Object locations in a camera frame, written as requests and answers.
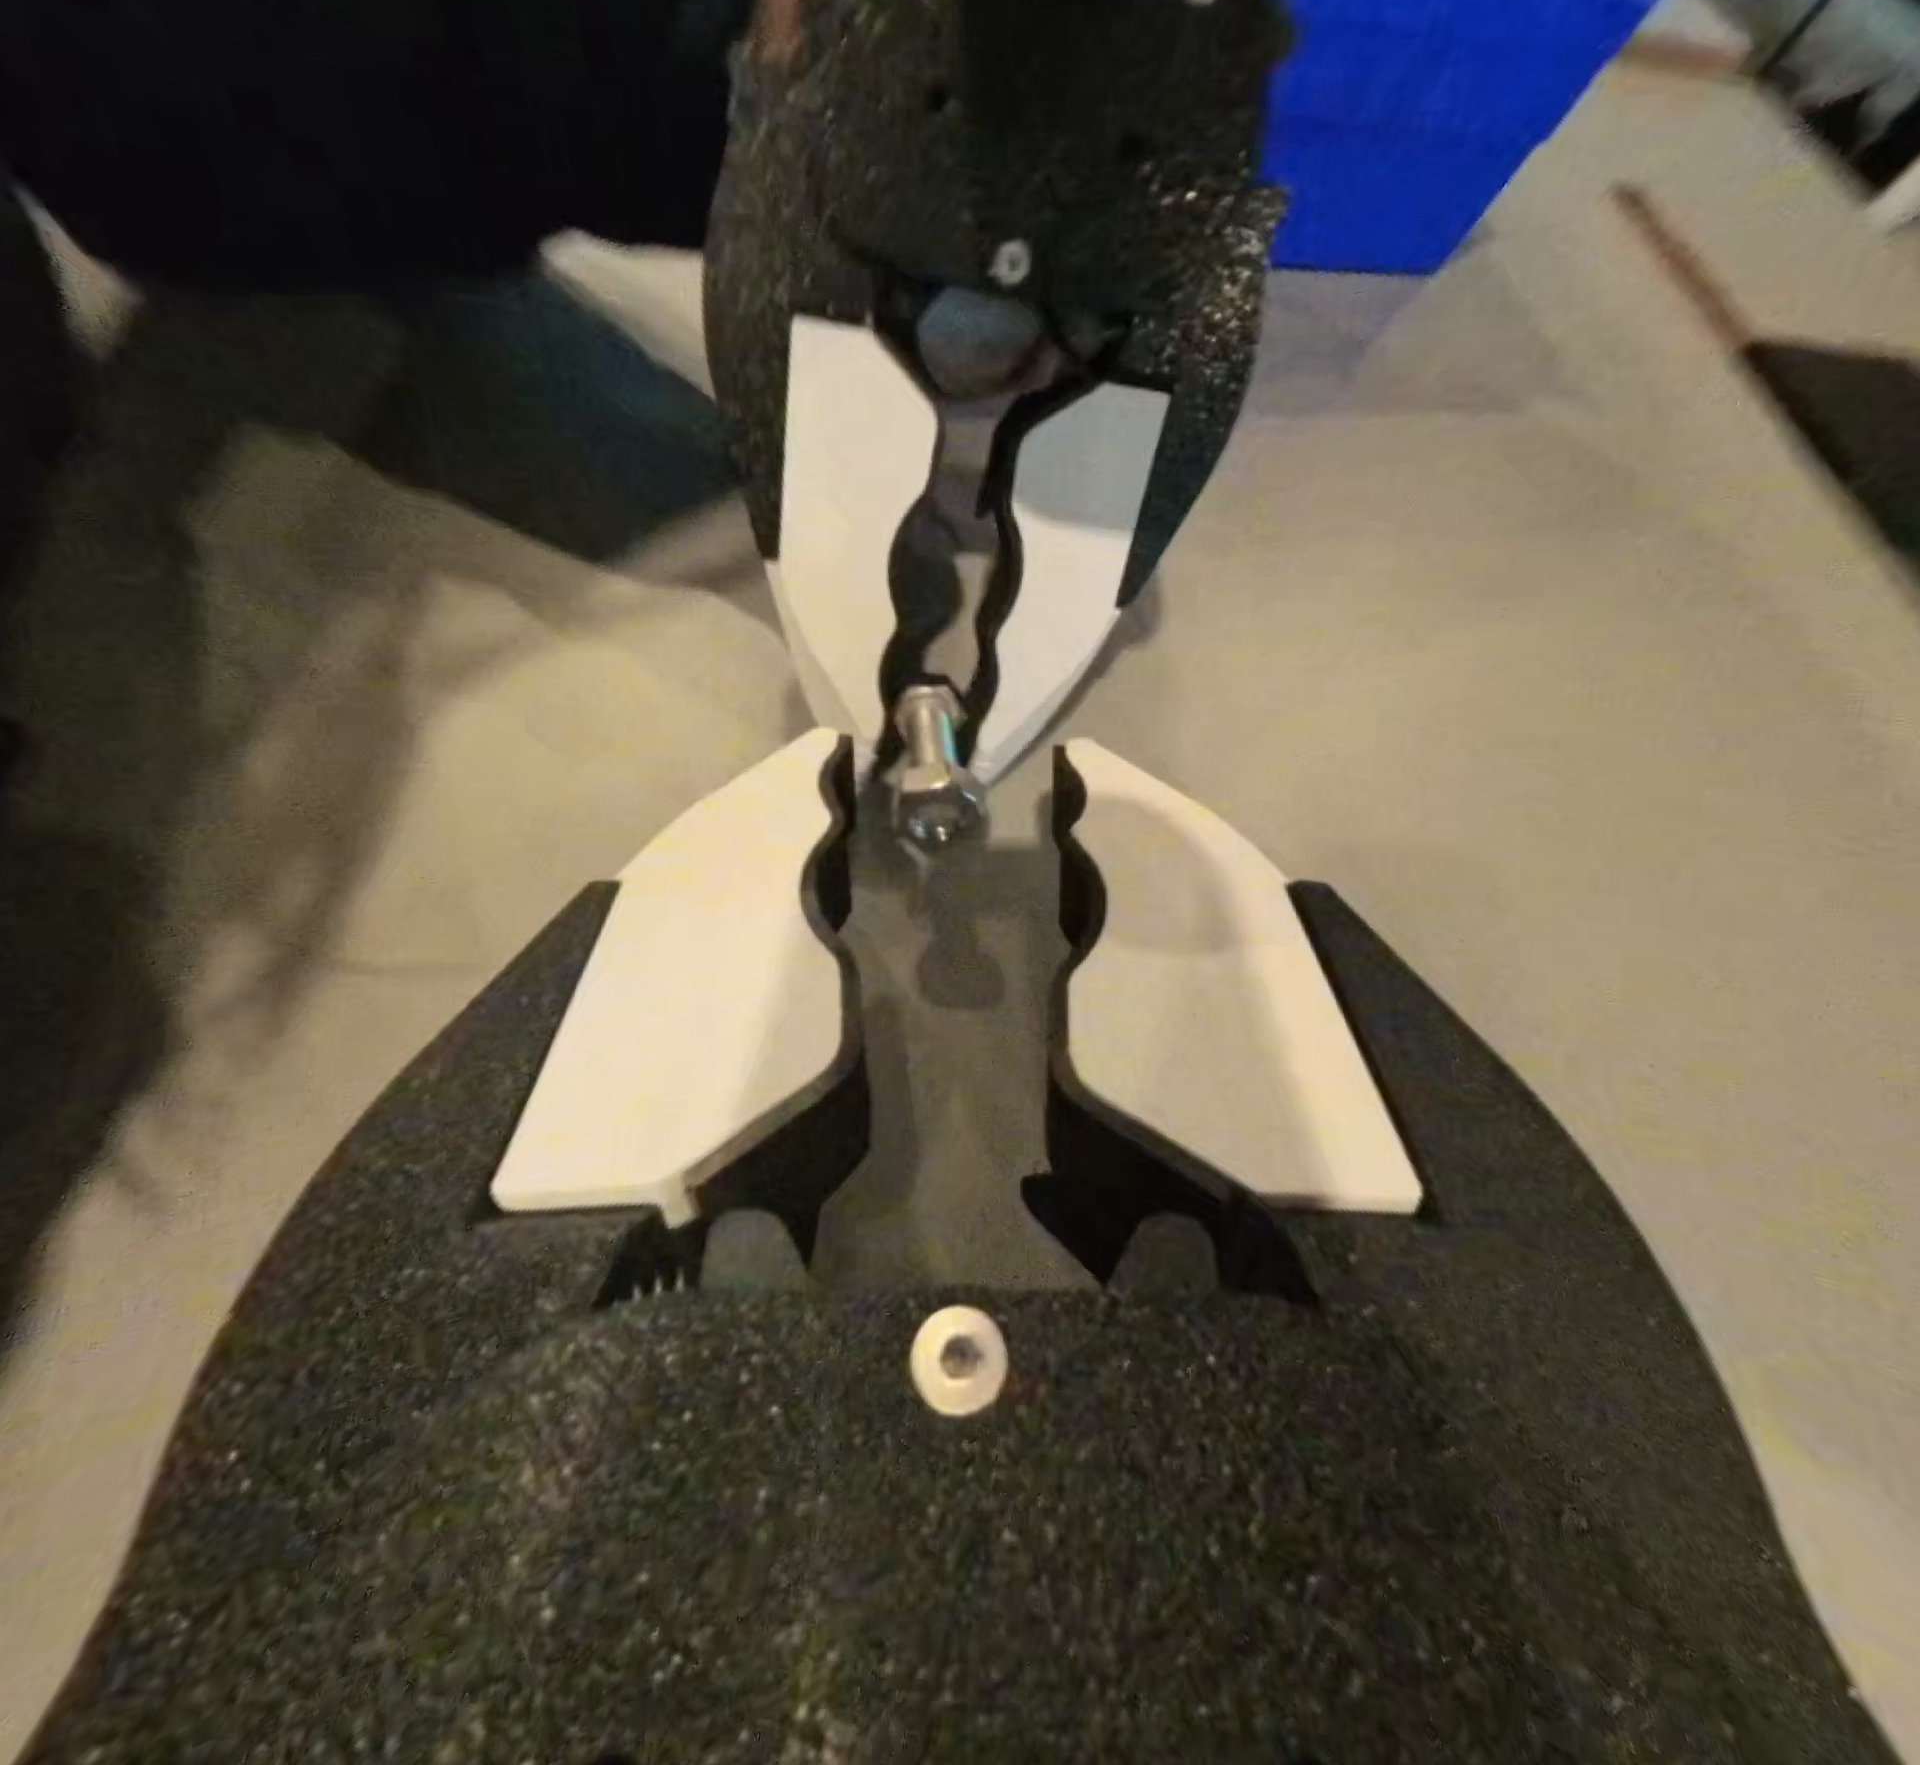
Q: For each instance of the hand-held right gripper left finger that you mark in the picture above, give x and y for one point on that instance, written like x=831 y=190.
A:
x=690 y=1015

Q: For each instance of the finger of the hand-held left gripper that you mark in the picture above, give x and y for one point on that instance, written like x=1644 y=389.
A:
x=840 y=491
x=1080 y=535

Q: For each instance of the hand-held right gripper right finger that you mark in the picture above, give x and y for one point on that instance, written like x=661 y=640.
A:
x=1231 y=1030

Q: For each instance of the steel hex bolt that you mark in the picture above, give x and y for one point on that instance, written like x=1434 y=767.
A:
x=922 y=718

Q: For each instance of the blue plastic bin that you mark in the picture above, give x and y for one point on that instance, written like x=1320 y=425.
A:
x=1424 y=101

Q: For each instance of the black mat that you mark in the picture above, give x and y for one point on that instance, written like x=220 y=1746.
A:
x=1859 y=429

